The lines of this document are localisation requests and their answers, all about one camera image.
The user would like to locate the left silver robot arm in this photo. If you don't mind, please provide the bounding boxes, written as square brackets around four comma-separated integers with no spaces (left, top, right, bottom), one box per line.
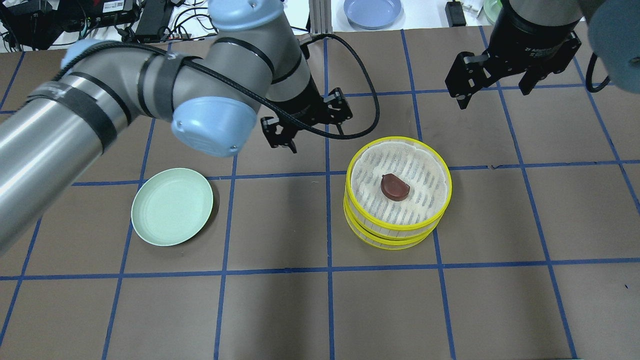
[0,0,352,253]

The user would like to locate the aluminium frame post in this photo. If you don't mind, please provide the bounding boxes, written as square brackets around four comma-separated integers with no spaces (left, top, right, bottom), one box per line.
[308,0,334,35]

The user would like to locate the yellow steamer basket with cloth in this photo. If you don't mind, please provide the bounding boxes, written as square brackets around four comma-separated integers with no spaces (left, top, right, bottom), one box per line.
[342,201,439,251]

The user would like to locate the blue plate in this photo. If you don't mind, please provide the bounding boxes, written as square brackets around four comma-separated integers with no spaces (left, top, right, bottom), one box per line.
[342,0,403,30]

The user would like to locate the green plate with blocks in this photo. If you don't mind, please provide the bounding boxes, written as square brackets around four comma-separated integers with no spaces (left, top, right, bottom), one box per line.
[482,0,503,25]

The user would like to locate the brown steamed bun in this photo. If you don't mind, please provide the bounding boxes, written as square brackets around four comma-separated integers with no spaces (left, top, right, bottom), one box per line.
[380,173,410,202]

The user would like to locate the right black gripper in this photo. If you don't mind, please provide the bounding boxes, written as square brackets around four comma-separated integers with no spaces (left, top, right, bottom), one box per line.
[445,10,582,110]

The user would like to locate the black braided cable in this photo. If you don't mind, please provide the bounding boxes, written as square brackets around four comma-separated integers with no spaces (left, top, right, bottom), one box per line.
[50,34,381,141]

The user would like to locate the light green plate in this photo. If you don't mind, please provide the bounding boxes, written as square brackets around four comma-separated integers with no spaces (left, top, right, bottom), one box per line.
[130,168,215,248]

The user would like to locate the yellow rimmed steamer basket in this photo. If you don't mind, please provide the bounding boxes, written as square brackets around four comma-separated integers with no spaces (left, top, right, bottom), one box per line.
[343,136,453,249]

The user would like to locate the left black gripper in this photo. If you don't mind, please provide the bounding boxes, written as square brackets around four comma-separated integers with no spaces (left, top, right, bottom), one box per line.
[260,76,354,154]

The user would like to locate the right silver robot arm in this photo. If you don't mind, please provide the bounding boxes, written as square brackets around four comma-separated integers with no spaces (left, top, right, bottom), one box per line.
[445,0,640,110]

